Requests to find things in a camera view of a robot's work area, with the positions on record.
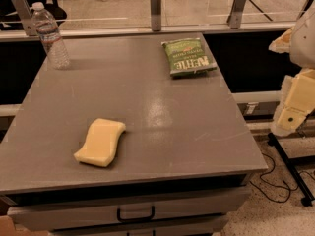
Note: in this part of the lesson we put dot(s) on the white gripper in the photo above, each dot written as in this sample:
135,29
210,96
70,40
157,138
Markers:
304,43

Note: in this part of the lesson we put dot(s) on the green jalapeno chip bag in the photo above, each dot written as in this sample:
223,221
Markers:
187,56

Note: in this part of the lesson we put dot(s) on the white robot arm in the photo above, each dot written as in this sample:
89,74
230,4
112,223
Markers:
302,45

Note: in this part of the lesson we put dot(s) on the yellow sponge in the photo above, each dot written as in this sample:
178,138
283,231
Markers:
101,142

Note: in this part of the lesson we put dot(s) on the black stand leg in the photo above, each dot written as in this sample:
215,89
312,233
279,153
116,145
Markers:
291,164

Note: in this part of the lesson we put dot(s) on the clear plastic water bottle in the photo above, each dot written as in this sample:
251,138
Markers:
50,37

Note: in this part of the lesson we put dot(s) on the black office chair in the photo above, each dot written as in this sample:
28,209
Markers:
9,15

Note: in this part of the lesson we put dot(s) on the right metal bracket post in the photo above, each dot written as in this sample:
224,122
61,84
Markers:
235,16

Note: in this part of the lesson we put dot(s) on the metal bracket post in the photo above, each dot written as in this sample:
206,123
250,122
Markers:
24,12
235,16
155,15

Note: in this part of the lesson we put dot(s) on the middle metal bracket post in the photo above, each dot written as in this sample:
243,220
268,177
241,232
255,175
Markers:
155,15

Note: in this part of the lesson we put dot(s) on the left metal bracket post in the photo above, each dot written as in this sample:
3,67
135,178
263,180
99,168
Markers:
24,12

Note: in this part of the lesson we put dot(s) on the grey drawer with black handle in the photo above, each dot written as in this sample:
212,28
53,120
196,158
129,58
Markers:
129,209

